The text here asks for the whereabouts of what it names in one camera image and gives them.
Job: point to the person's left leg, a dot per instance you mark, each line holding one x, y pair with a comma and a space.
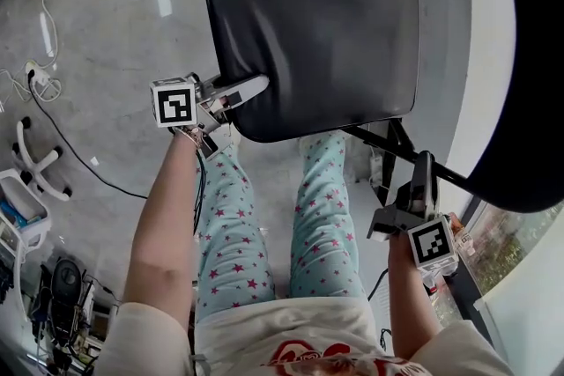
229, 242

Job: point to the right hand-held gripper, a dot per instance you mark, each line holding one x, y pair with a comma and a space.
434, 244

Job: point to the person's right forearm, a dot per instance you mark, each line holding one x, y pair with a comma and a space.
410, 299

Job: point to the person's left forearm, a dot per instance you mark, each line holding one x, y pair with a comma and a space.
163, 211

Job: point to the person's right leg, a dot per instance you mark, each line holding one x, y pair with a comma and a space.
324, 224

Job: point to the person's cream printed shirt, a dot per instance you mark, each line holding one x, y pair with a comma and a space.
286, 334

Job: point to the orange drink bottle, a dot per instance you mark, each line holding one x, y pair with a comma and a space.
463, 238

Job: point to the person's leg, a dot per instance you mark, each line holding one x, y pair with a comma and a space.
324, 224
229, 242

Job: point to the black folding chair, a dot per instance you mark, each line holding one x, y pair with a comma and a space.
317, 22

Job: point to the white office chair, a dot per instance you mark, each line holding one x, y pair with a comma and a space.
37, 165

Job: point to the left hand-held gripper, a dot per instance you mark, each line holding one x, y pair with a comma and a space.
174, 103

